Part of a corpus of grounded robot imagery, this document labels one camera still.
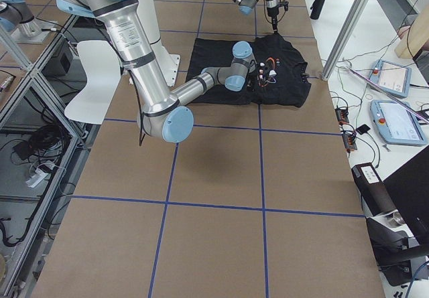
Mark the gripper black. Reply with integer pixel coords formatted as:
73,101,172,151
266,5,278,33

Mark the black t-shirt with logo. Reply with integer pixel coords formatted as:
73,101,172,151
186,33,311,108

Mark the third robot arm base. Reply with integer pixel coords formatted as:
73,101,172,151
1,0,48,44

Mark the black water bottle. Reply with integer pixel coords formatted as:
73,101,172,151
310,0,325,20

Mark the far blue teach pendant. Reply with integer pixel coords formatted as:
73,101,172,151
369,60,412,98

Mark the blue teach pendant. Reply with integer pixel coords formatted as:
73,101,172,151
370,100,428,146
369,60,412,98

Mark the near blue teach pendant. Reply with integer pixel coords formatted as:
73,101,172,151
370,100,428,146

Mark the white plastic chair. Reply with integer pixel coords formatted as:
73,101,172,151
64,40,121,125

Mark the black box device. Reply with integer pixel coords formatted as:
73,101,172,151
351,163,396,216

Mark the black monitor stand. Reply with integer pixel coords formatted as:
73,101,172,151
366,148,428,286

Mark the aluminium frame post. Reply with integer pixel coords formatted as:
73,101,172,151
321,0,368,81

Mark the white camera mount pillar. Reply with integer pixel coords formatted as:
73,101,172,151
137,0,180,87

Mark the green handled reacher stick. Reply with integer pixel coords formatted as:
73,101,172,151
345,65,429,125

